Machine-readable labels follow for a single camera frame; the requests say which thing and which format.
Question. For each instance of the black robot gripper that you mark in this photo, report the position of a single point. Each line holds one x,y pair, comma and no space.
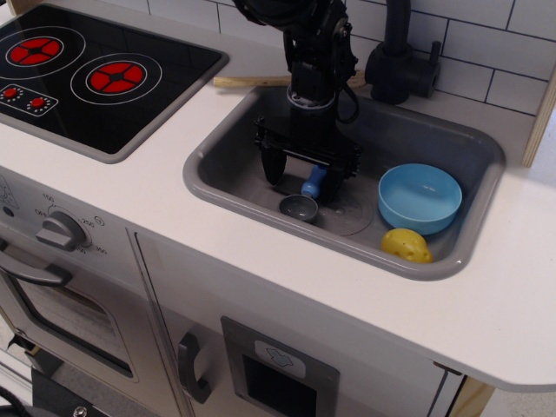
310,136

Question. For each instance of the blue handled grey spoon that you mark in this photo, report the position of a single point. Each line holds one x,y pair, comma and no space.
304,206

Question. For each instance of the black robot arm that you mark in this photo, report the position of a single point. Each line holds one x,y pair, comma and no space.
316,39

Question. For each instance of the grey toy sink basin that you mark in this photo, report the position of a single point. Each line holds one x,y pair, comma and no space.
226,169

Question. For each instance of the light blue plastic bowl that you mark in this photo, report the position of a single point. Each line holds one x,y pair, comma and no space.
419,197

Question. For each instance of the wooden spatula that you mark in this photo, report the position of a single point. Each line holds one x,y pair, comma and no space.
355,82

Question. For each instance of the yellow toy cheese wedge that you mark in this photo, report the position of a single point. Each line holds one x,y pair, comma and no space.
406,244

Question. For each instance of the black toy faucet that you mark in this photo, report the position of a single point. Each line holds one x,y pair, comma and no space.
392,70

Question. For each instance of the grey dispenser panel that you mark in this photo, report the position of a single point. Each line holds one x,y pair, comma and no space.
276,377

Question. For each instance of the black toy stovetop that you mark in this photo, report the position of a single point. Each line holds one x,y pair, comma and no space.
94,86

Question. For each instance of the grey oven knob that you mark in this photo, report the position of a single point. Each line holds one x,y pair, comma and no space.
61,231

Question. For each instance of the toy oven door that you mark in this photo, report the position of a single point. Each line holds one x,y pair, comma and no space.
68,324

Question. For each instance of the grey cabinet door handle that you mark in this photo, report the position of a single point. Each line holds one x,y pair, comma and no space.
196,388

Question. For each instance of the grey oven door handle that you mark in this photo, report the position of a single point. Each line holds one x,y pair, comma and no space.
49,276

